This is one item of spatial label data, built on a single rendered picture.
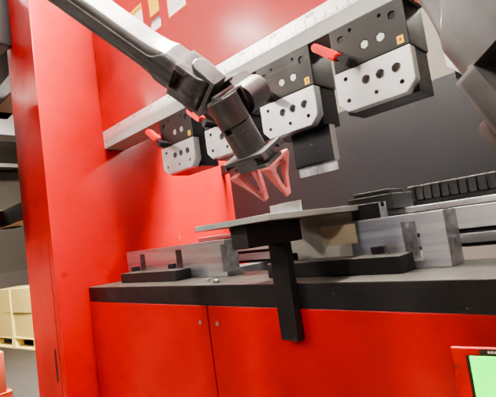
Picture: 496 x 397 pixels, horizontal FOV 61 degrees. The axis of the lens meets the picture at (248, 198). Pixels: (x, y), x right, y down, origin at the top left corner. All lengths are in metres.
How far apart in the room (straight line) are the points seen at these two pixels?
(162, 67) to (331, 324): 0.52
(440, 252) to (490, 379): 0.34
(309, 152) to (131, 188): 0.85
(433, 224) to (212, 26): 0.72
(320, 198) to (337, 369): 0.85
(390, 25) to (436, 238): 0.37
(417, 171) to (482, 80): 1.07
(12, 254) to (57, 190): 6.36
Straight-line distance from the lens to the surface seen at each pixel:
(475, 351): 0.47
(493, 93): 0.28
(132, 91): 1.43
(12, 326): 6.05
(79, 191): 1.50
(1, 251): 7.76
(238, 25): 1.07
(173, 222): 1.67
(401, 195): 1.07
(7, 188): 7.91
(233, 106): 0.71
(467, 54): 0.30
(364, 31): 0.85
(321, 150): 0.90
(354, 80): 0.83
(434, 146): 1.33
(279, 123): 0.92
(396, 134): 1.38
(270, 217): 0.63
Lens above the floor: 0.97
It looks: 5 degrees up
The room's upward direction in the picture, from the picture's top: 8 degrees counter-clockwise
